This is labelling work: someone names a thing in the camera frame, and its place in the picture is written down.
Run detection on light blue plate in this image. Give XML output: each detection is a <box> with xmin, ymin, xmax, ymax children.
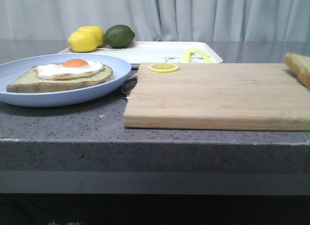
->
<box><xmin>0</xmin><ymin>53</ymin><xmax>131</xmax><ymax>107</ymax></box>

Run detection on bread slice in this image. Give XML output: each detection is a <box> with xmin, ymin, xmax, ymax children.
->
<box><xmin>284</xmin><ymin>52</ymin><xmax>310</xmax><ymax>90</ymax></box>
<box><xmin>6</xmin><ymin>65</ymin><xmax>113</xmax><ymax>93</ymax></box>

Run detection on white bear tray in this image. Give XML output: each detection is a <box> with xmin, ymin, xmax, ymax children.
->
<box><xmin>58</xmin><ymin>41</ymin><xmax>224</xmax><ymax>64</ymax></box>

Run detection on lemon slice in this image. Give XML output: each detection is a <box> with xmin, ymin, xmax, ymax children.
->
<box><xmin>148</xmin><ymin>63</ymin><xmax>179</xmax><ymax>73</ymax></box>

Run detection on yellow plastic fork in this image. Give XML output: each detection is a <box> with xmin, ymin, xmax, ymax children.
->
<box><xmin>180</xmin><ymin>47</ymin><xmax>195</xmax><ymax>63</ymax></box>

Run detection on yellow plastic knife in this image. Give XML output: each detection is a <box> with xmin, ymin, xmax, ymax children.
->
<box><xmin>197</xmin><ymin>50</ymin><xmax>214</xmax><ymax>63</ymax></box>

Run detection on wooden cutting board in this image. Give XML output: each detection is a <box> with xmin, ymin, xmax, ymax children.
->
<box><xmin>124</xmin><ymin>63</ymin><xmax>310</xmax><ymax>131</ymax></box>

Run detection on green lime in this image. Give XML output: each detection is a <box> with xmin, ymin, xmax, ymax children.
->
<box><xmin>104</xmin><ymin>24</ymin><xmax>135</xmax><ymax>48</ymax></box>

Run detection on rear yellow lemon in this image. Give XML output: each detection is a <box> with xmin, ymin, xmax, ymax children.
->
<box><xmin>77</xmin><ymin>26</ymin><xmax>105</xmax><ymax>47</ymax></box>

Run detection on yellow lemon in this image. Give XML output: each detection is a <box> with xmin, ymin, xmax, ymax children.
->
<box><xmin>67</xmin><ymin>31</ymin><xmax>99</xmax><ymax>52</ymax></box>
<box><xmin>77</xmin><ymin>26</ymin><xmax>105</xmax><ymax>47</ymax></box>

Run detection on fried egg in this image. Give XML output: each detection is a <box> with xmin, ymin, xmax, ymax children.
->
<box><xmin>35</xmin><ymin>59</ymin><xmax>104</xmax><ymax>80</ymax></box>

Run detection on front yellow lemon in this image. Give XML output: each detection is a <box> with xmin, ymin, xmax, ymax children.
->
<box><xmin>67</xmin><ymin>31</ymin><xmax>99</xmax><ymax>52</ymax></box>

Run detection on white curtain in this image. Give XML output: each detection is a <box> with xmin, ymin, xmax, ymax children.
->
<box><xmin>0</xmin><ymin>0</ymin><xmax>310</xmax><ymax>42</ymax></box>

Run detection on metal cutting board handle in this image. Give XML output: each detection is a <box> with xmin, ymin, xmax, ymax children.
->
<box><xmin>121</xmin><ymin>74</ymin><xmax>138</xmax><ymax>100</ymax></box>

